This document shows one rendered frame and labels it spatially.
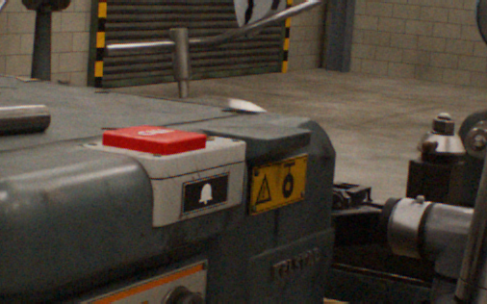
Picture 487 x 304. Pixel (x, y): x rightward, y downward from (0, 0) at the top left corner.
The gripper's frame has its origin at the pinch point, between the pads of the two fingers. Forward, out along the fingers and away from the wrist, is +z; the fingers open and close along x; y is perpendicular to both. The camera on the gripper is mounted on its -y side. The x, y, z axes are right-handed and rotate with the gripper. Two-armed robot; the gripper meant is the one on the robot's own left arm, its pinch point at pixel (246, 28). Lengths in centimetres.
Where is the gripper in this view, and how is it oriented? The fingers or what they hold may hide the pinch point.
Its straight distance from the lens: 157.7
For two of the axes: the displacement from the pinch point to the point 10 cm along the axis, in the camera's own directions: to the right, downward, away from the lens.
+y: 5.2, -1.1, 8.5
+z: -2.6, 9.2, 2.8
